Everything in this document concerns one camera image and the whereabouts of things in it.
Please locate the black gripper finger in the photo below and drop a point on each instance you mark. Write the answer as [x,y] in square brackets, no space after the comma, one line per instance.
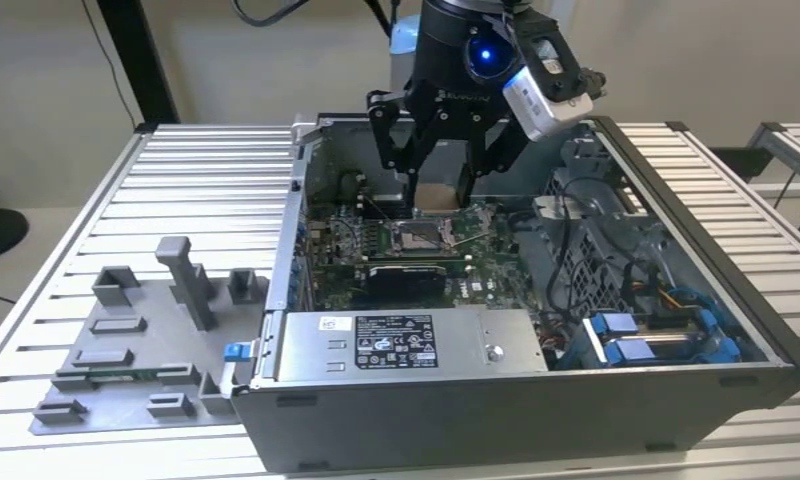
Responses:
[386,135]
[493,150]

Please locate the silver CPU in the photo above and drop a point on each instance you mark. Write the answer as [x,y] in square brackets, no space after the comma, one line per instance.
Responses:
[436,197]

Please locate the CPU socket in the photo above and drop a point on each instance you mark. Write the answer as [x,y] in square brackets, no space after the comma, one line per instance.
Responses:
[420,240]

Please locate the green motherboard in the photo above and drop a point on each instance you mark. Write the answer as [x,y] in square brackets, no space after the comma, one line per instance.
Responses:
[493,280]

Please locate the perforated metal drive cage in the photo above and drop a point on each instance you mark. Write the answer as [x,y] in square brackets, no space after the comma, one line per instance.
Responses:
[593,260]

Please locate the black box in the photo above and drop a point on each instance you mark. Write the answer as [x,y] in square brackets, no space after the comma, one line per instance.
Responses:
[740,162]

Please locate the silver power supply unit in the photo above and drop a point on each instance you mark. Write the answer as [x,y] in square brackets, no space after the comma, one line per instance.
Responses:
[506,340]

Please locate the blue disk carrier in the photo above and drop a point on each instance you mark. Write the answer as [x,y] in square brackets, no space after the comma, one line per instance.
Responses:
[633,351]
[616,322]

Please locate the blue case latch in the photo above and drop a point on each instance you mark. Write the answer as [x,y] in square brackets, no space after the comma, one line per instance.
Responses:
[234,351]

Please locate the grey plastic parts rack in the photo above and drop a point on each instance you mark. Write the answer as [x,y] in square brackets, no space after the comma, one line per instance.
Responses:
[166,350]

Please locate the open grey PC case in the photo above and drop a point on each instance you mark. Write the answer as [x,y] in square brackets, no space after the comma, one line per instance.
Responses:
[440,425]

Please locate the green RAM stick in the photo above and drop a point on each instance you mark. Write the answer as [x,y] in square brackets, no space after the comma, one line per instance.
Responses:
[126,373]

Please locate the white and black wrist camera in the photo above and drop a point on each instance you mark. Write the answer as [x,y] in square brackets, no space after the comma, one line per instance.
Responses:
[540,107]

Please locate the black upright post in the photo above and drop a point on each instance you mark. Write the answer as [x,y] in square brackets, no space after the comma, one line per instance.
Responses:
[153,60]

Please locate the blue plastic bracket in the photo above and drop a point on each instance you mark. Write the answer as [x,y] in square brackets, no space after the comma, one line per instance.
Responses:
[713,330]

